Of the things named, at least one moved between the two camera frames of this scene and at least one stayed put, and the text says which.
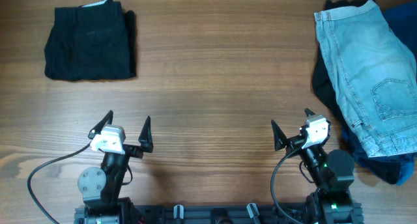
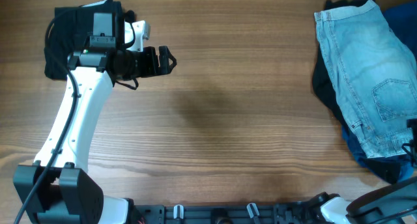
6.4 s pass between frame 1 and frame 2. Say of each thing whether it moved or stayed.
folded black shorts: stayed
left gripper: moved
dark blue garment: stayed
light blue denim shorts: stayed
